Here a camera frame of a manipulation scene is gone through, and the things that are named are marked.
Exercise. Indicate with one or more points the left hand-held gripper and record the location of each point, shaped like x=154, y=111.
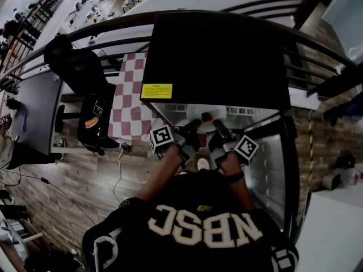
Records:
x=162, y=137

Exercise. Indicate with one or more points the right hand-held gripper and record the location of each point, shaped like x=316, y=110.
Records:
x=247, y=149

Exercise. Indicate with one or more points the white plate of strawberries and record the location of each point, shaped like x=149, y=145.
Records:
x=195, y=112

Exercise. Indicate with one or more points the red strawberry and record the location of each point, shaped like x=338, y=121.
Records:
x=207, y=117

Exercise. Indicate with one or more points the black mini fridge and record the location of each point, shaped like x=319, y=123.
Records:
x=215, y=58

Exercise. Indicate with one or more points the person's right forearm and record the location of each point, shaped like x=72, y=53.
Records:
x=239, y=193

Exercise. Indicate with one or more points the person's left forearm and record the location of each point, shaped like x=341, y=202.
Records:
x=161, y=174

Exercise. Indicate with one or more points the person's white shoe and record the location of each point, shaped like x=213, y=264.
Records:
x=203, y=164

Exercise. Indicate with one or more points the black wristband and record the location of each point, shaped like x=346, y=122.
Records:
x=236, y=177

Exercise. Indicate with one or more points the red white checkered cloth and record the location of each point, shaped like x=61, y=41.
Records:
x=129, y=103

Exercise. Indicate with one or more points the yellow black striped strip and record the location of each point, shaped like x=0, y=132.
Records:
x=311, y=152

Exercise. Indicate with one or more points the black smartphone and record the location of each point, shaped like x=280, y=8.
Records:
x=98, y=111

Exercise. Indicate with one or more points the black office chair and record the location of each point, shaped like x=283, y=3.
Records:
x=96, y=135

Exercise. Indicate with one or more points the orange object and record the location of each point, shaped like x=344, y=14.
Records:
x=91, y=122

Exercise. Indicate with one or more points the person's black lettered jersey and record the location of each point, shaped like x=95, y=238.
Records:
x=193, y=237

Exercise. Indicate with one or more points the dark curved metal railing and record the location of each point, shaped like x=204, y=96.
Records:
x=119, y=21

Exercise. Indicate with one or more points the black backpack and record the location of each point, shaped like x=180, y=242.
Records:
x=345, y=161

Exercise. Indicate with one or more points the black jacket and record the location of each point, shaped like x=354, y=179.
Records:
x=76, y=64

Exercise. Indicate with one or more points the black desk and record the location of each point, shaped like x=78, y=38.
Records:
x=39, y=109

